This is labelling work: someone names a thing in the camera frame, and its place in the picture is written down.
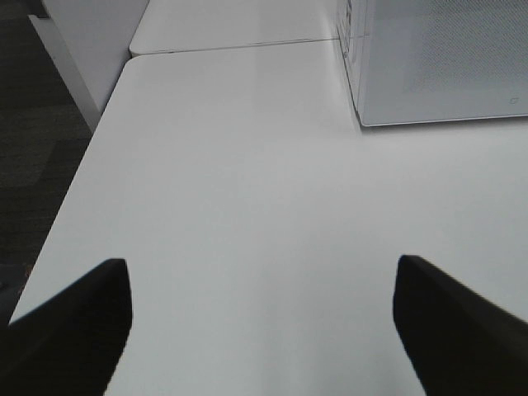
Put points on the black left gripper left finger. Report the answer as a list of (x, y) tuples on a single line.
[(72, 343)]

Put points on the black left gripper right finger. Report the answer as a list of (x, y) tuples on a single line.
[(458, 342)]

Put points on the white microwave door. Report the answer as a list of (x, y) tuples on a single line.
[(429, 61)]

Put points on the white adjacent table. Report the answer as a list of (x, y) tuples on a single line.
[(190, 25)]

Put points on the white microwave oven body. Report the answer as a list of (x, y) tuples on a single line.
[(352, 19)]

